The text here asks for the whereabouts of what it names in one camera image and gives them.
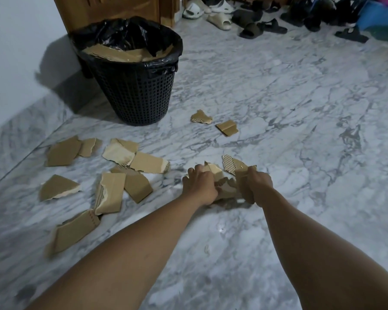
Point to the brown wooden door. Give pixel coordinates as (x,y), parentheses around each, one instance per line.
(93,9)

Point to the black mesh plastic waste bin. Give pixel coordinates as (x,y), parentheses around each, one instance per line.
(135,93)

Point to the person's left fingers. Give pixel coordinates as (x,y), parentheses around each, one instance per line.
(197,170)

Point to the person's right fingers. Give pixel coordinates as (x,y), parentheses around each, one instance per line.
(249,177)

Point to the group of sandals and shoes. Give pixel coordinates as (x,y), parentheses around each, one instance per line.
(252,28)

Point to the small folded cardboard scrap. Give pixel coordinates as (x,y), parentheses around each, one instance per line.
(227,127)

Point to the scattered torn cardboard sheets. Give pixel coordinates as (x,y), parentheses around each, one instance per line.
(135,183)

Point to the person's right hand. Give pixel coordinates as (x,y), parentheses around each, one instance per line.
(260,185)

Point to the striped corrugated cardboard piece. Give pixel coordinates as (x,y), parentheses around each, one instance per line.
(232,164)

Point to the person's right forearm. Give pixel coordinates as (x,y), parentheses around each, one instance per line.
(313,255)

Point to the person's left forearm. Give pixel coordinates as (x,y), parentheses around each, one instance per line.
(132,255)

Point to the small ragged cardboard scrap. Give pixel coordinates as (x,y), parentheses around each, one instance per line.
(200,117)

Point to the blue plastic container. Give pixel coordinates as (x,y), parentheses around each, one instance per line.
(380,14)

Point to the cardboard waste heap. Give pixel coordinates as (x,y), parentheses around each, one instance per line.
(126,55)

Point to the black plastic bin liner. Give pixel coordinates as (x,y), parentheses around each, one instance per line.
(123,30)

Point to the brown cardboard piece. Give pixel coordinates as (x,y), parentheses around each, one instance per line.
(225,188)

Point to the green plastic tub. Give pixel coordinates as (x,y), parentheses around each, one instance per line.
(386,34)

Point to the person's left hand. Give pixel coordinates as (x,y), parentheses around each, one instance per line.
(199,187)

